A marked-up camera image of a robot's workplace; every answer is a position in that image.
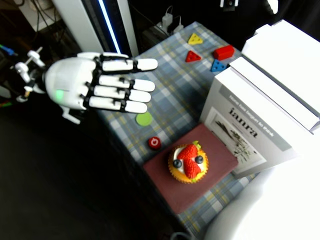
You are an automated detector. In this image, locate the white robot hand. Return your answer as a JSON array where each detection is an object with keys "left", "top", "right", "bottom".
[{"left": 44, "top": 51, "right": 159, "bottom": 125}]

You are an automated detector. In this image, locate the white box with print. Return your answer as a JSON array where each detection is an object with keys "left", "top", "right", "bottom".
[{"left": 199, "top": 67, "right": 299, "bottom": 179}]

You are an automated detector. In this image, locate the maroon flat book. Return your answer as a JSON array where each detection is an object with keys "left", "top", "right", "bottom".
[{"left": 143, "top": 123, "right": 239, "bottom": 215}]

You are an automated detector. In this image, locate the white column with blue light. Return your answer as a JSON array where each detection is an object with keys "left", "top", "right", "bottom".
[{"left": 51, "top": 0, "right": 140, "bottom": 59}]

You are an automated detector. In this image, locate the green round disc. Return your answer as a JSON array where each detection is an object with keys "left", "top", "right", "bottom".
[{"left": 135, "top": 111, "right": 154, "bottom": 127}]

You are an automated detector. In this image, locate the blue plaid tablecloth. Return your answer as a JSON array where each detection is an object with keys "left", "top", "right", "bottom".
[{"left": 96, "top": 21, "right": 258, "bottom": 240}]

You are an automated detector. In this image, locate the red power button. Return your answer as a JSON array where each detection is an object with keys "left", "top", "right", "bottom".
[{"left": 147, "top": 136, "right": 162, "bottom": 151}]

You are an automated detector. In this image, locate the white charger plug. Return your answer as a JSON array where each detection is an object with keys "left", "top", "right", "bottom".
[{"left": 161, "top": 5, "right": 174, "bottom": 27}]

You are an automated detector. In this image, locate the grey power adapter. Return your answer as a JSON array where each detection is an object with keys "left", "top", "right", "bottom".
[{"left": 156, "top": 15, "right": 185, "bottom": 36}]

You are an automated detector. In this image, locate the red triangle block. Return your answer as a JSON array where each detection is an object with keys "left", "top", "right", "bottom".
[{"left": 185, "top": 50, "right": 202, "bottom": 63}]

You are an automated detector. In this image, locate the yellow triangle block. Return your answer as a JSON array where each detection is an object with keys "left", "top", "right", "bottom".
[{"left": 187, "top": 32, "right": 204, "bottom": 46}]

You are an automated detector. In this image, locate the toy strawberry cupcake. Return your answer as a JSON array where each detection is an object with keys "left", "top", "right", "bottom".
[{"left": 167, "top": 140, "right": 210, "bottom": 185}]

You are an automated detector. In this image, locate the blue triangle block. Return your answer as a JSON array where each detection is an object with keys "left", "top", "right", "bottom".
[{"left": 210, "top": 59, "right": 227, "bottom": 73}]

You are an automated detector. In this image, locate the red rectangular block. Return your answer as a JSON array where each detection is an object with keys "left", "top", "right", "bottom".
[{"left": 213, "top": 44, "right": 236, "bottom": 61}]

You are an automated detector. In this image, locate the white rounded piece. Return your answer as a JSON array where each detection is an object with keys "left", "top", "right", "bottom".
[{"left": 265, "top": 0, "right": 280, "bottom": 15}]

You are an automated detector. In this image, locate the blue and green cable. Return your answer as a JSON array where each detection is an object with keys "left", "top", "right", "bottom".
[{"left": 0, "top": 43, "right": 18, "bottom": 57}]

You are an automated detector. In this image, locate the small black camera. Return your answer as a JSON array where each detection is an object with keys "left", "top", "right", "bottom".
[{"left": 219, "top": 0, "right": 240, "bottom": 12}]

